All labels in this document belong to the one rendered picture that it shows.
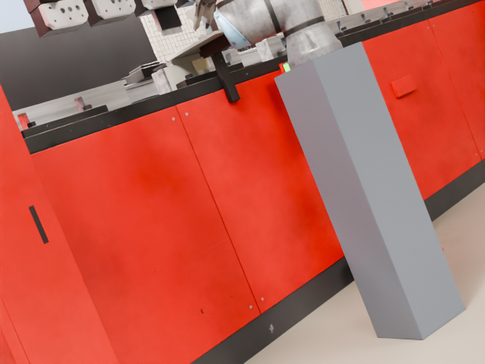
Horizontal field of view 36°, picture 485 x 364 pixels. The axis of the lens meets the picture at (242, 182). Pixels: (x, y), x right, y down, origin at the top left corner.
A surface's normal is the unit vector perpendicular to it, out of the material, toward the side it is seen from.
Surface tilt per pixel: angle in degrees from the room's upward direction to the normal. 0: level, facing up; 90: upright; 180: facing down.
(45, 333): 90
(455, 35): 90
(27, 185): 90
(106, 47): 90
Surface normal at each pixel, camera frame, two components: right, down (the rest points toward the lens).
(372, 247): -0.78, 0.36
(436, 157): 0.66, -0.22
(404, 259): 0.51, -0.15
